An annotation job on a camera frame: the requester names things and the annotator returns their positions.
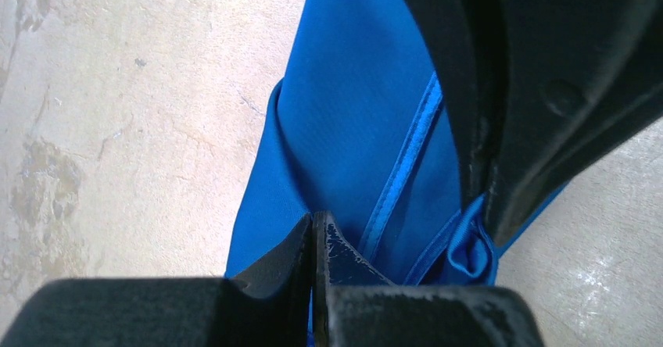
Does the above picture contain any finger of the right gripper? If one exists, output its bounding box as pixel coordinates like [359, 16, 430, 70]
[404, 0, 505, 208]
[484, 0, 662, 246]

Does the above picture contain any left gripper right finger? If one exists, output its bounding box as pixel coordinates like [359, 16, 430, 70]
[312, 212, 544, 346]

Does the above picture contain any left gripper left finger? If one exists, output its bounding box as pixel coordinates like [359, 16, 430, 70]
[1, 214, 312, 346]

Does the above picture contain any blue cloth napkin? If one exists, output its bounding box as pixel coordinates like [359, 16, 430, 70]
[224, 0, 568, 347]

